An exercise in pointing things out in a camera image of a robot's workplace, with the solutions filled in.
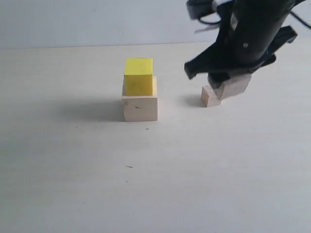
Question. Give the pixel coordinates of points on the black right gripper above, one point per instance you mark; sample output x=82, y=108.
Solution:
x=242, y=46

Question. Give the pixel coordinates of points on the small pale wooden cube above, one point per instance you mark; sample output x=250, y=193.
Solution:
x=208, y=97

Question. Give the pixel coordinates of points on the medium grainy wooden cube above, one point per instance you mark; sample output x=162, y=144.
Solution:
x=232, y=87

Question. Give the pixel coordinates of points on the yellow cube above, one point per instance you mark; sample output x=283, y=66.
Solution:
x=138, y=77

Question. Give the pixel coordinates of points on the large pale wooden cube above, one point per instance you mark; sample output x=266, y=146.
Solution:
x=140, y=108

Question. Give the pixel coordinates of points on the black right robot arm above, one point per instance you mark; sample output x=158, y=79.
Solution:
x=242, y=8

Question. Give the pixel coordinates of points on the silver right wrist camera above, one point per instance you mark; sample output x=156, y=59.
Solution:
x=201, y=8

